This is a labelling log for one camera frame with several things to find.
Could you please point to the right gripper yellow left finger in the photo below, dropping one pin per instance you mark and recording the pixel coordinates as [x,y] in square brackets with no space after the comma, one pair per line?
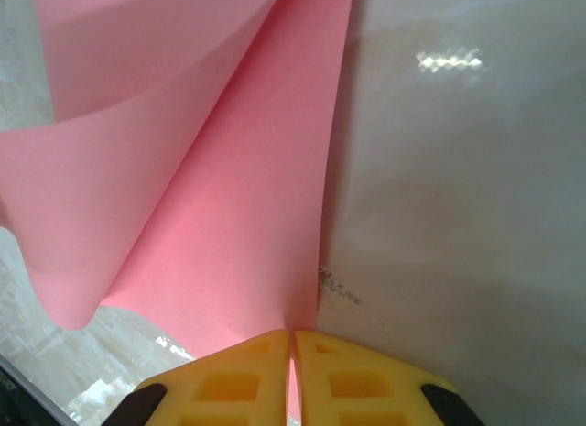
[229,389]

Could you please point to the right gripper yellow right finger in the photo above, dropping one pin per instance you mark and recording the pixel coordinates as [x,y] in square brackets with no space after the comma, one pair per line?
[357,389]

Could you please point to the pink cloth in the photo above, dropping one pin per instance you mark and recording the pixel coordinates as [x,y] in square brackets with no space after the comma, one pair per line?
[229,169]

